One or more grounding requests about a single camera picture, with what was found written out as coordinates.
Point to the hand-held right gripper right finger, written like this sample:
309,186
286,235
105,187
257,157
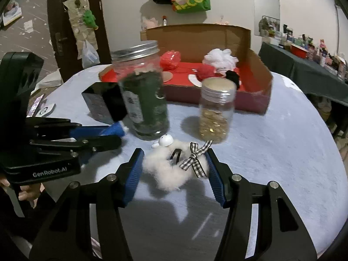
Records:
217,179

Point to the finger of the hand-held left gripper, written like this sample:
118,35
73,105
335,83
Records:
87,132
103,144

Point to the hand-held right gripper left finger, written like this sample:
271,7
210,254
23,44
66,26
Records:
133,178

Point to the blue roll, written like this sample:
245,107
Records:
115,130

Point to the white fluffy clip checkered bow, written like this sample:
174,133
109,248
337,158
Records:
163,168

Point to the red-lined cardboard box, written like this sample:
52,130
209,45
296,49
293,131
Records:
252,87

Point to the black pompom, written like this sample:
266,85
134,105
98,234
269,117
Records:
233,78

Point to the red pompom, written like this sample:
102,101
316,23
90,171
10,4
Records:
206,72

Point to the person's left hand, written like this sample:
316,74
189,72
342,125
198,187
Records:
30,191

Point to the silvery foil strip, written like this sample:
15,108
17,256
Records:
36,105

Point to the black glossy box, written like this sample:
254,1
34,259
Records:
98,103

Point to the white paper sheet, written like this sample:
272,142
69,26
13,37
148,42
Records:
50,80

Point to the small jar with gold contents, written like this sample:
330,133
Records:
214,119

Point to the large jar with green contents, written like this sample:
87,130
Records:
146,100

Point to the translucent plastic bag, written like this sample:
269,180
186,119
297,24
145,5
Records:
90,55

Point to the dark brown door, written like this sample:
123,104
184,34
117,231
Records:
55,13

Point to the beige paper door hanging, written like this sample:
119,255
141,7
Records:
78,27

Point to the green plush toy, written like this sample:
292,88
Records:
90,19

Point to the red mesh bath pouf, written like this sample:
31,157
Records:
170,61

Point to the white mesh bath pouf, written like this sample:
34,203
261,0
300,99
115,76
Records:
220,59

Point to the pink plush toy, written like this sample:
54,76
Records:
149,23

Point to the red capped white tube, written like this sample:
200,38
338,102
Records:
164,21

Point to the table with green cloth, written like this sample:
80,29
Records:
299,70

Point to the red plastic box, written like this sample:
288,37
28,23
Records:
298,51

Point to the row of small table clutter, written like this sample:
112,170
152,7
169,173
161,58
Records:
326,57

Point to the small white wall paper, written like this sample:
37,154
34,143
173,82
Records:
28,25

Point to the picture book on wall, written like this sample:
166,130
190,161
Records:
11,12

